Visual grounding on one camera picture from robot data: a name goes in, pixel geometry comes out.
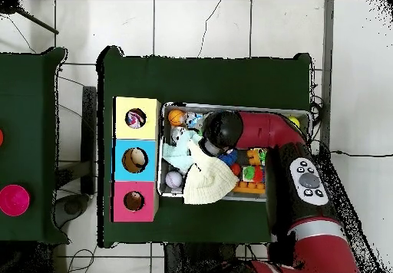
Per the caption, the clear mesh bin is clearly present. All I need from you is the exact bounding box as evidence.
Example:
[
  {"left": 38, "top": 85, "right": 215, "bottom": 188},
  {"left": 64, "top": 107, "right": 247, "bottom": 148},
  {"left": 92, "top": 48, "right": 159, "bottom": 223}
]
[{"left": 157, "top": 103, "right": 311, "bottom": 203}]

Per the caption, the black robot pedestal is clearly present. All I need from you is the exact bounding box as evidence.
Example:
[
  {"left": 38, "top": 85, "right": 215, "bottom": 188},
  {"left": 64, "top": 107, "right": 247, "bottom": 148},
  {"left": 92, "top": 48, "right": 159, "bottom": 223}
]
[{"left": 164, "top": 242, "right": 271, "bottom": 273}]

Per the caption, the mint green cloth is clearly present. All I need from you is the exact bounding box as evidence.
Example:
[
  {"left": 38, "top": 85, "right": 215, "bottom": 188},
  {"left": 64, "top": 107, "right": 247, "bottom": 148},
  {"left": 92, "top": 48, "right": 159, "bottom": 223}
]
[{"left": 162, "top": 130, "right": 203, "bottom": 173}]

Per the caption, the side table with green cloth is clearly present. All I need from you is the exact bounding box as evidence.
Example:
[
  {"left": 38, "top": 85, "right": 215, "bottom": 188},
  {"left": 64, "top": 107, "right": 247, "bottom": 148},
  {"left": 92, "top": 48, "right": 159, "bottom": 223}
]
[{"left": 0, "top": 47, "right": 68, "bottom": 245}]

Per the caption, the small orange basketball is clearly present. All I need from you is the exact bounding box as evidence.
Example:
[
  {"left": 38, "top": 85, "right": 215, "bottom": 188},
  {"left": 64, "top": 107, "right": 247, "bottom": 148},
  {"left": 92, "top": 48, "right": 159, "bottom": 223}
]
[{"left": 168, "top": 108, "right": 187, "bottom": 127}]

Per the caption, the pink disc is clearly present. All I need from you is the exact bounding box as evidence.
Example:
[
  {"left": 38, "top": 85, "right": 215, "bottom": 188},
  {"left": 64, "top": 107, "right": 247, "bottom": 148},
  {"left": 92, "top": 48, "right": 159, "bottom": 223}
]
[{"left": 0, "top": 184, "right": 31, "bottom": 218}]

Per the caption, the colourful polka dot cloth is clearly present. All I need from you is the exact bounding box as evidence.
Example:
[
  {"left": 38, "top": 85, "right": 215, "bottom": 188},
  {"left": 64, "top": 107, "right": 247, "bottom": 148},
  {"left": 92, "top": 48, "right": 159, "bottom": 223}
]
[{"left": 125, "top": 107, "right": 147, "bottom": 130}]

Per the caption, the blue spiky ball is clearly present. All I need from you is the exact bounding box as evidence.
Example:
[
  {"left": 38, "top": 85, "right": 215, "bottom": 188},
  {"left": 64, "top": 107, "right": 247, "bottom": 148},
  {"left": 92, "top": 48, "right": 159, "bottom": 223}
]
[{"left": 220, "top": 150, "right": 239, "bottom": 167}]

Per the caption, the wooden box with three holes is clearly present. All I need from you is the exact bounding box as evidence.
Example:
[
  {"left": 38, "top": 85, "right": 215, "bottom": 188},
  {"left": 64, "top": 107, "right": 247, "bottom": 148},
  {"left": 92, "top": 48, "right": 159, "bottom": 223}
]
[{"left": 111, "top": 96, "right": 163, "bottom": 224}]

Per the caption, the cream yellow cloth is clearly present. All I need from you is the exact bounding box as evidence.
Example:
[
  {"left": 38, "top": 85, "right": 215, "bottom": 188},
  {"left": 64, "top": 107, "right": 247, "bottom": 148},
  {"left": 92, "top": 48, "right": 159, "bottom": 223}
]
[{"left": 183, "top": 139, "right": 240, "bottom": 206}]

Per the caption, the black tripod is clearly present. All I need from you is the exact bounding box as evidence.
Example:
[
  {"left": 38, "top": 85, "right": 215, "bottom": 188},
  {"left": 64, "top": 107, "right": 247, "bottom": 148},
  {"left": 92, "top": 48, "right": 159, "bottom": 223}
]
[{"left": 0, "top": 0, "right": 61, "bottom": 36}]

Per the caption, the orange toy brick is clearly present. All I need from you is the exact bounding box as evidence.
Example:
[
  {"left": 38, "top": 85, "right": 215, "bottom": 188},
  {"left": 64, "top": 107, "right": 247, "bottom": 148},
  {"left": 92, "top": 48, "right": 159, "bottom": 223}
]
[{"left": 232, "top": 180, "right": 266, "bottom": 196}]

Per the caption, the multicolour fuzzy caterpillar toy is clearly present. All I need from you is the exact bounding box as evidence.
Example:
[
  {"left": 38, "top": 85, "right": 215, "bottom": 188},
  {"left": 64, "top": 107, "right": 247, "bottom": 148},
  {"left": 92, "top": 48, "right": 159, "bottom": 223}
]
[{"left": 242, "top": 165, "right": 266, "bottom": 183}]

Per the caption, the small white ball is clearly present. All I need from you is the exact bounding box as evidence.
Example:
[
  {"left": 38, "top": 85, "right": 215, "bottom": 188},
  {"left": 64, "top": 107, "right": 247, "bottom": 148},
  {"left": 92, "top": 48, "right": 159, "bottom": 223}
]
[{"left": 165, "top": 171, "right": 184, "bottom": 189}]

